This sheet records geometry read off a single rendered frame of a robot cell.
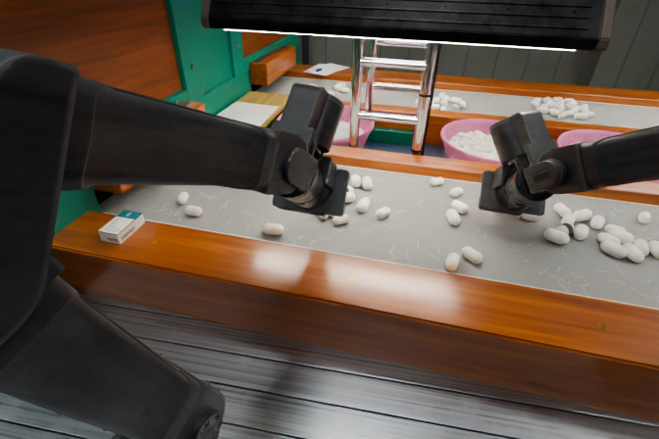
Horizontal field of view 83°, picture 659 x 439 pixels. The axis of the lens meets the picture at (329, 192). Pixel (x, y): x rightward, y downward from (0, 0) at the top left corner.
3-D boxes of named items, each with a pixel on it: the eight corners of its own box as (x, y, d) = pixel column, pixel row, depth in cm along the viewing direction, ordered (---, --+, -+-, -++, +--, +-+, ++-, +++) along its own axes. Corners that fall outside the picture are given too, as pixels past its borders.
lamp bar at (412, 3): (607, 53, 52) (630, -7, 48) (200, 28, 64) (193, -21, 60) (587, 42, 58) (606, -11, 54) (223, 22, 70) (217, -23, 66)
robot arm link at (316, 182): (292, 146, 48) (276, 129, 42) (333, 158, 47) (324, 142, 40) (275, 196, 48) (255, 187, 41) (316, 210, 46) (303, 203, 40)
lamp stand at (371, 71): (424, 147, 110) (452, -28, 86) (357, 139, 114) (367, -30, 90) (425, 123, 126) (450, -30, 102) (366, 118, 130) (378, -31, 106)
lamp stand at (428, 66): (419, 227, 77) (463, -21, 53) (325, 213, 81) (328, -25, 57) (421, 182, 93) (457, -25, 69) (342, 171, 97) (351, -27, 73)
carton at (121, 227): (121, 244, 57) (117, 234, 56) (101, 241, 58) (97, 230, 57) (145, 221, 62) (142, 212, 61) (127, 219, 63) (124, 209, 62)
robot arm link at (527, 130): (471, 133, 58) (530, 95, 46) (515, 126, 60) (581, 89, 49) (494, 205, 55) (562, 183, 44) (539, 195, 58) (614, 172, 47)
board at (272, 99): (252, 140, 91) (251, 135, 90) (196, 133, 94) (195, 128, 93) (294, 98, 118) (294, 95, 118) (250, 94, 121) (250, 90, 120)
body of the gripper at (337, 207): (283, 164, 55) (267, 150, 48) (351, 172, 53) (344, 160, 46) (275, 207, 54) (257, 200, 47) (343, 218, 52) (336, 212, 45)
